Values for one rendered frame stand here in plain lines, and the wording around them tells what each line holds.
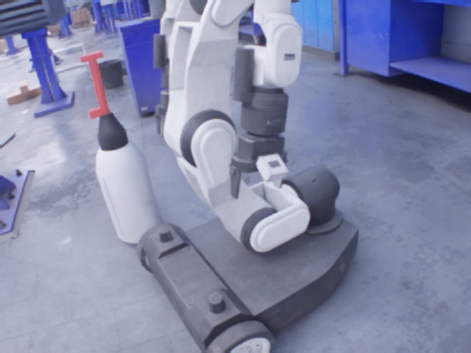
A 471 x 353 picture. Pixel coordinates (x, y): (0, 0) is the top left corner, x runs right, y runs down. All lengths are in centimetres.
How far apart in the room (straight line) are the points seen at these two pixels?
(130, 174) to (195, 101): 65
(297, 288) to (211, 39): 69
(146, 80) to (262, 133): 230
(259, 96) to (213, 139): 19
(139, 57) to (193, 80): 209
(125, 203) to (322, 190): 76
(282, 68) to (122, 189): 95
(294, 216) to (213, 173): 33
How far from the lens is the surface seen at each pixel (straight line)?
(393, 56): 314
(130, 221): 151
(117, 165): 140
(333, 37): 407
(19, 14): 386
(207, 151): 81
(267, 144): 70
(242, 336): 92
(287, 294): 104
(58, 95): 414
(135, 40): 286
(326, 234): 122
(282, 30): 63
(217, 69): 83
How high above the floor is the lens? 96
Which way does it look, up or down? 30 degrees down
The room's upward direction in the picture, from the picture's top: 8 degrees counter-clockwise
